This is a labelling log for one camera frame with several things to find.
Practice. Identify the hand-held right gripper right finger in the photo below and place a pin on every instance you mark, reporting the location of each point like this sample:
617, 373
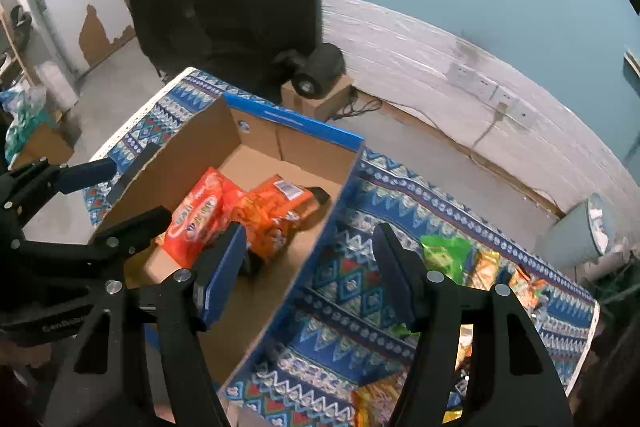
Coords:
395, 279

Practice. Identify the orange snack packet white label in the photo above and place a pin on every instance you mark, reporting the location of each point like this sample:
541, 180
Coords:
270, 217

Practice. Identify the orange snack packet purple print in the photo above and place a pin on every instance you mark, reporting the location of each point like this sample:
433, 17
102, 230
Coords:
200, 207

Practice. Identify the orange and green snack packet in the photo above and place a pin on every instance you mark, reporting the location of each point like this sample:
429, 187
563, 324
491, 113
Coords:
527, 289

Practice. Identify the wooden shelf frame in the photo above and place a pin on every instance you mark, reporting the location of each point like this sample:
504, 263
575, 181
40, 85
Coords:
12, 42

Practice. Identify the yellow-orange snack packet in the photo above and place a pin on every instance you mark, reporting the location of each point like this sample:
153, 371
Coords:
484, 269

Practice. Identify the blue patterned tablecloth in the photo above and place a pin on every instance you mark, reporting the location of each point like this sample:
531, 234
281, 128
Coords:
340, 287

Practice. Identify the white sack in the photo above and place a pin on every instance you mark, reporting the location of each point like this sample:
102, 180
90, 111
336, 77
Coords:
55, 79

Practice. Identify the black round device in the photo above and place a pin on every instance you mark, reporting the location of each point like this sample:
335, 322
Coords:
320, 67

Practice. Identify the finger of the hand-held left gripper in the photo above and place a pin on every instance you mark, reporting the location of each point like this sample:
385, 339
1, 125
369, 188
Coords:
85, 174
135, 229

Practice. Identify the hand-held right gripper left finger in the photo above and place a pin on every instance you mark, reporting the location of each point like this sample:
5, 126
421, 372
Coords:
222, 279

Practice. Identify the framed board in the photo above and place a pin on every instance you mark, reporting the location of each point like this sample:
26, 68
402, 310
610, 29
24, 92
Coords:
632, 64

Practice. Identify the small black packet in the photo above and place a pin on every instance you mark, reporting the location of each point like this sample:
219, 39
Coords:
316, 196

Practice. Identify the clear plastic bags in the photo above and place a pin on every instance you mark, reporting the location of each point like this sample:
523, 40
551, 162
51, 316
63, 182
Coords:
20, 117

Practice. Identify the white pipe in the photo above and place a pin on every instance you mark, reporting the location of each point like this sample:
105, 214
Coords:
607, 264

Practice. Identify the golden yellow snack packet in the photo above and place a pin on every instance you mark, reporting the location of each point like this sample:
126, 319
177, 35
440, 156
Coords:
375, 402

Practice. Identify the grey waste bin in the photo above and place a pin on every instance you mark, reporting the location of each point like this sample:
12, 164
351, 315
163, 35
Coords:
570, 232

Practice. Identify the brown cardboard box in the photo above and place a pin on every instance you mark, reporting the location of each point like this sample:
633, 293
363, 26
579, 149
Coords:
45, 144

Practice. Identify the blue-sided cardboard box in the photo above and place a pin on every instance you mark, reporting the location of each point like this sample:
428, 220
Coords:
260, 167

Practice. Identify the white wall socket row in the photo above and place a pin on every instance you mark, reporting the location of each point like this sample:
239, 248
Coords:
482, 84

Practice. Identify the small cardboard box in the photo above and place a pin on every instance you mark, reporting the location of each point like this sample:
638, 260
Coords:
320, 107

